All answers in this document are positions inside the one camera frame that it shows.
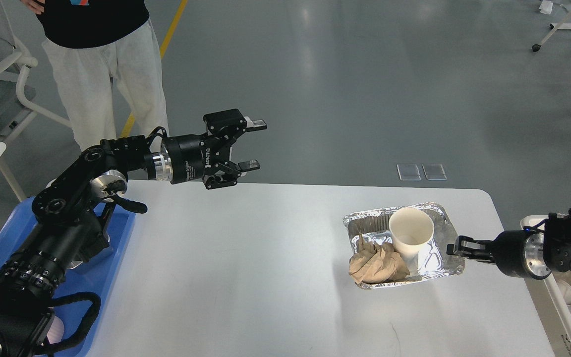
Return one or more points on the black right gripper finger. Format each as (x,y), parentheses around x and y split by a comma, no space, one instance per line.
(468,244)
(481,256)

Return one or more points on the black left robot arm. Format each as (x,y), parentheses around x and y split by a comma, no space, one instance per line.
(73,214)

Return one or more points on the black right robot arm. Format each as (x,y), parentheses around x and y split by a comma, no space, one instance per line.
(556,230)

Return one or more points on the pink ceramic mug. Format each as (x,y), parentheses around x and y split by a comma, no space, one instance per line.
(56,332)

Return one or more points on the white paper cup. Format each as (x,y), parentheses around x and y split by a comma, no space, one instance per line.
(411,229)

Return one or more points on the person in grey trousers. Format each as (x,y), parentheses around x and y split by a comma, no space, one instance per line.
(94,46)

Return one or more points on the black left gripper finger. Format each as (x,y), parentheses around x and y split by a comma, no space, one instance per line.
(226,174)
(224,128)

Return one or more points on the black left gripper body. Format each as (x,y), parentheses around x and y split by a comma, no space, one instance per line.
(183,158)

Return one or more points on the clear plastic lid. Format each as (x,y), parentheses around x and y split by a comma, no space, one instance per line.
(409,172)
(434,171)

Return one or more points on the white plastic bin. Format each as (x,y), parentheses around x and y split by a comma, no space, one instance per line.
(551,298)

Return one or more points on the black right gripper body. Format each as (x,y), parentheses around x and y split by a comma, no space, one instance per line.
(520,254)

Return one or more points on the aluminium foil tray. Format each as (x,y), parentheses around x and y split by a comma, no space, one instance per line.
(432,261)

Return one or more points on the brown paper napkin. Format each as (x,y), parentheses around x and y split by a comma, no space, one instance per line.
(376,263)

